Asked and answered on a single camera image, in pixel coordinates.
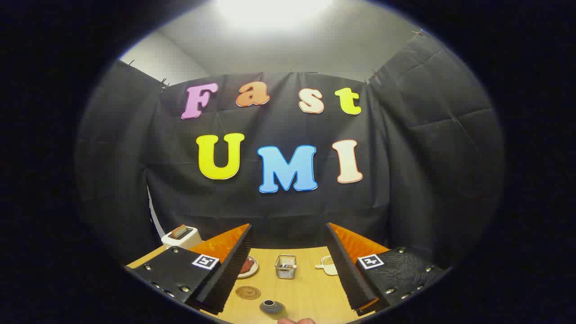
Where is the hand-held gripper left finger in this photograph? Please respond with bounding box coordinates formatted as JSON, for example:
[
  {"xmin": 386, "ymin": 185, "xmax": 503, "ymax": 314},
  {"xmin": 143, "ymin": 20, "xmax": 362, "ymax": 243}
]
[{"xmin": 127, "ymin": 223, "xmax": 253, "ymax": 315}]

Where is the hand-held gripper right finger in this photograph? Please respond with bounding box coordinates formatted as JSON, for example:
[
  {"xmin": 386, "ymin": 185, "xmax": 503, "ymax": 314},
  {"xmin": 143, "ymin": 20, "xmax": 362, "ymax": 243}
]
[{"xmin": 324, "ymin": 222, "xmax": 451, "ymax": 317}]

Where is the cream cup with wooden handle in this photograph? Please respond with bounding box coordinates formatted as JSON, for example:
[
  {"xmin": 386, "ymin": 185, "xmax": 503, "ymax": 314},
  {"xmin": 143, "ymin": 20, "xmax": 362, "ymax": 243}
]
[{"xmin": 315, "ymin": 255, "xmax": 338, "ymax": 276}]

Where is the silver juice bottle green label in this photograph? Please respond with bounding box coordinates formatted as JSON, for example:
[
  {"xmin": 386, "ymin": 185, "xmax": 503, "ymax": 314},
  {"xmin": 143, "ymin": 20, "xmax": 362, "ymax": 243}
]
[{"xmin": 260, "ymin": 299, "xmax": 287, "ymax": 318}]

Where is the white plate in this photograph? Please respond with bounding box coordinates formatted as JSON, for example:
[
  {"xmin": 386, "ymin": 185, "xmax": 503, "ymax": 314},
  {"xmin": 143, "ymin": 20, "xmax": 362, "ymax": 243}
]
[{"xmin": 237, "ymin": 256, "xmax": 259, "ymax": 279}]

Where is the wooden table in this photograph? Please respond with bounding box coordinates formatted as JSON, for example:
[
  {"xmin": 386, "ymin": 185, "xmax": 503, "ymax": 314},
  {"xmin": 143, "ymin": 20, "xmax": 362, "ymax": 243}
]
[{"xmin": 126, "ymin": 245, "xmax": 375, "ymax": 324}]

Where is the cream toaster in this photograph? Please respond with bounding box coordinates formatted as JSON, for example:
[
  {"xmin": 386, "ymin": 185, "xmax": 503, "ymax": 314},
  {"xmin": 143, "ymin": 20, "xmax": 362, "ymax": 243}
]
[{"xmin": 161, "ymin": 225, "xmax": 202, "ymax": 250}]

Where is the black backdrop cloth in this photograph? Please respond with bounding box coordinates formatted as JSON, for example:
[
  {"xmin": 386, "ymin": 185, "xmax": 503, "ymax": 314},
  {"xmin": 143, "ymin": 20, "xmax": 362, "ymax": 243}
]
[{"xmin": 74, "ymin": 29, "xmax": 507, "ymax": 270}]

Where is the wire mesh basket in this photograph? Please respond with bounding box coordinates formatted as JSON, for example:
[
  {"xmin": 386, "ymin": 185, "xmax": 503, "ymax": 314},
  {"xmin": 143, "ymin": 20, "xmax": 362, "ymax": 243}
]
[{"xmin": 275, "ymin": 254, "xmax": 297, "ymax": 279}]

